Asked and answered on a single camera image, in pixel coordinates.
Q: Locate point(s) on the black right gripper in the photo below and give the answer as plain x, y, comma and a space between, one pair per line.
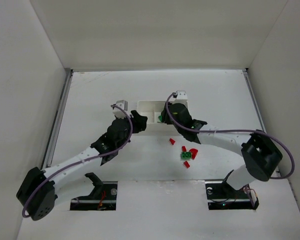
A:
165, 116

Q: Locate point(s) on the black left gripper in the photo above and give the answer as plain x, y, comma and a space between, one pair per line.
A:
135, 121

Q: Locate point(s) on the red slope lego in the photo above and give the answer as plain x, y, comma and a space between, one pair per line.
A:
172, 141

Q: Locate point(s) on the red curved lego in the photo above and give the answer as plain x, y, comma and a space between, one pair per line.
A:
193, 152

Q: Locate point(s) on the green two-stud lego brick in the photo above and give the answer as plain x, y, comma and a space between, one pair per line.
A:
186, 155

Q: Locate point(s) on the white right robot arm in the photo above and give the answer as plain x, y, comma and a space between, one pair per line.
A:
261, 156

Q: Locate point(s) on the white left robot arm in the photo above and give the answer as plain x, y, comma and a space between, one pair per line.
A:
39, 189

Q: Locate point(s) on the white divided plastic container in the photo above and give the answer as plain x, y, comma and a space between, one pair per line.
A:
152, 110

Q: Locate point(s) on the small red lego middle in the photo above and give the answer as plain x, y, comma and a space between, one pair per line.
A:
183, 148

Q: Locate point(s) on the small red lego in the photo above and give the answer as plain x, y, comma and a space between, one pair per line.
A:
186, 164
183, 148

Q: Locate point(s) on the small red lego lower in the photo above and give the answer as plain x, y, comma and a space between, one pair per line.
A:
186, 164

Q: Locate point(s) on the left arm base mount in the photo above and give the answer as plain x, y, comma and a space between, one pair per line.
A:
102, 197

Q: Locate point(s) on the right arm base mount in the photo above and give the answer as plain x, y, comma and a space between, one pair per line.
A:
221, 196

